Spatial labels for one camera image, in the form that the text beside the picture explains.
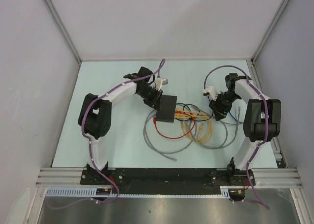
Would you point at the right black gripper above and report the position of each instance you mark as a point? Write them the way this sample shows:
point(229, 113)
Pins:
point(216, 106)

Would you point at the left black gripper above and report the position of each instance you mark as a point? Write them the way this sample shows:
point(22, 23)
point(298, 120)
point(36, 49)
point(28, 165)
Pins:
point(155, 102)

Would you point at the black network switch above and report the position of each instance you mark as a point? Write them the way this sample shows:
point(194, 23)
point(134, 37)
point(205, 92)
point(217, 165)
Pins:
point(167, 109)

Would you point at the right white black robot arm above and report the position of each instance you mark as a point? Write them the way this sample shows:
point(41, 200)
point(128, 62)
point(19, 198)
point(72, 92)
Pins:
point(261, 124)

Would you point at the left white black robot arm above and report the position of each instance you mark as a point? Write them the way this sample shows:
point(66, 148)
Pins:
point(96, 112)

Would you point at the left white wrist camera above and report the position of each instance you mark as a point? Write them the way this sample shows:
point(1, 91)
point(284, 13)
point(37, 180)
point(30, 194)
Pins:
point(160, 82)

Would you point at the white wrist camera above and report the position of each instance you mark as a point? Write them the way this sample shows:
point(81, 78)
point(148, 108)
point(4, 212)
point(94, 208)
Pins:
point(160, 82)
point(211, 92)

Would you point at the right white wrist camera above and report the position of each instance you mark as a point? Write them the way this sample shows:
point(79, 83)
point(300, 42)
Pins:
point(211, 92)

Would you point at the right grey cable duct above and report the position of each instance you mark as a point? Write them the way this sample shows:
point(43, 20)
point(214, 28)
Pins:
point(234, 191)

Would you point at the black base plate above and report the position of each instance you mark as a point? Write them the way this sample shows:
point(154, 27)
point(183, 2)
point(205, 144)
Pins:
point(168, 181)

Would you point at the aluminium frame rail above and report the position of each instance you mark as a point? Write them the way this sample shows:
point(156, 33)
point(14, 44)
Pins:
point(264, 177)

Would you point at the grey slotted cable duct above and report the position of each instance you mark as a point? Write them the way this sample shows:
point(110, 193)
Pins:
point(78, 192)

